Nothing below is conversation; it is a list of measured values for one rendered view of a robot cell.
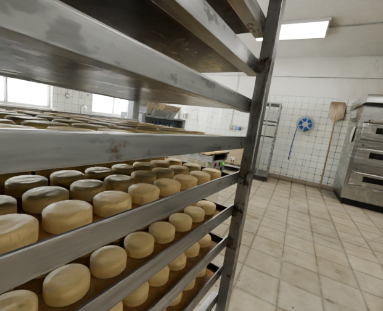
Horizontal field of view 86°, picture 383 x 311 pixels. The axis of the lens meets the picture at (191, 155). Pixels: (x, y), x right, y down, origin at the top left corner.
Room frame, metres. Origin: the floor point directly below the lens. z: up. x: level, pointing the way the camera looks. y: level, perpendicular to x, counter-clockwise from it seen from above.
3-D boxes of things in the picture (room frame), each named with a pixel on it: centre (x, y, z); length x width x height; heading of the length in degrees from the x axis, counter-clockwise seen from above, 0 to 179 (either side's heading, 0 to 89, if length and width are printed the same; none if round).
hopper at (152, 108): (2.40, 0.46, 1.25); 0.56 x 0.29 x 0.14; 147
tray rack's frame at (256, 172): (5.05, -1.73, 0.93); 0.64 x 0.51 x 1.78; 157
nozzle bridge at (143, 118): (2.40, 0.46, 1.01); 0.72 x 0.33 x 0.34; 147
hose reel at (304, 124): (5.01, -2.60, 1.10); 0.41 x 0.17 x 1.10; 64
